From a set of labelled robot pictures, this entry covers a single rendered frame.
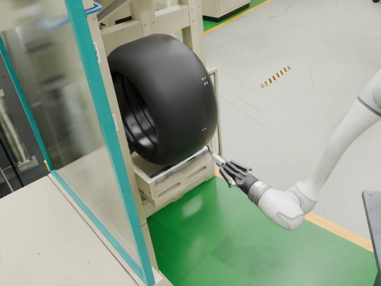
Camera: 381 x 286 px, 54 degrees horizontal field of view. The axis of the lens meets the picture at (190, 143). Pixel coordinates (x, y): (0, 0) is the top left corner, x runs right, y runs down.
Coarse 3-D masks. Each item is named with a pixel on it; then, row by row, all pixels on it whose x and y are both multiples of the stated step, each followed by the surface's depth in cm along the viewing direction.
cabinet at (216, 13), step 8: (208, 0) 586; (216, 0) 576; (224, 0) 587; (232, 0) 603; (240, 0) 618; (248, 0) 634; (208, 8) 594; (216, 8) 583; (224, 8) 593; (232, 8) 610; (240, 8) 628; (208, 16) 604; (216, 16) 592; (224, 16) 603
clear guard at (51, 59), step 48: (0, 0) 73; (48, 0) 52; (0, 48) 92; (48, 48) 62; (48, 96) 77; (96, 96) 53; (48, 144) 101; (96, 144) 65; (96, 192) 82; (144, 240) 73
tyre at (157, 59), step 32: (128, 64) 144; (160, 64) 142; (192, 64) 146; (128, 96) 187; (160, 96) 139; (192, 96) 144; (128, 128) 186; (160, 128) 145; (192, 128) 148; (160, 160) 159
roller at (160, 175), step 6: (198, 150) 176; (204, 150) 177; (192, 156) 174; (198, 156) 176; (180, 162) 171; (186, 162) 172; (168, 168) 168; (174, 168) 169; (180, 168) 171; (156, 174) 165; (162, 174) 166; (168, 174) 168; (156, 180) 164
